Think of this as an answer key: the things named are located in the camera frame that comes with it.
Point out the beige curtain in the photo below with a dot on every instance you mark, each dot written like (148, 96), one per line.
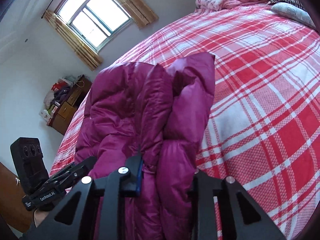
(139, 11)
(82, 50)

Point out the left beige curtain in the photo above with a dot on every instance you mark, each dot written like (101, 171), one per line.
(82, 50)

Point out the brown wooden door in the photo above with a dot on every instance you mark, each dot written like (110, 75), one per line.
(12, 209)

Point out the white box on desk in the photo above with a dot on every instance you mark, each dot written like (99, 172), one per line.
(45, 115)

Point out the person's left hand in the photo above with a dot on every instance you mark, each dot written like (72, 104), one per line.
(39, 216)

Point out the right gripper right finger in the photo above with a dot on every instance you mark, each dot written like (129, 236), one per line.
(199, 183)

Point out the window with metal frame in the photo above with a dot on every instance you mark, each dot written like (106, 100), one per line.
(96, 22)

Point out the right beige curtain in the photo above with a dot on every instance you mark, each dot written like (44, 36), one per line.
(139, 11)

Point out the magenta puffer jacket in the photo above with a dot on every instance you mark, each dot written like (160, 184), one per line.
(160, 113)

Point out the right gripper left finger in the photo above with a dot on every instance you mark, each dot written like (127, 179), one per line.
(133, 184)

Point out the pile of clothes on desk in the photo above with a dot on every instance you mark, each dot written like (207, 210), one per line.
(58, 91)

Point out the brown wooden desk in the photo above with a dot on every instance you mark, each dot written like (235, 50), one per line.
(64, 113)

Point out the grey floral pillow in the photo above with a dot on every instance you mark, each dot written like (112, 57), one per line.
(292, 12)

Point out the red plaid bed sheet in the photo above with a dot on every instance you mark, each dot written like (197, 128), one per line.
(263, 126)

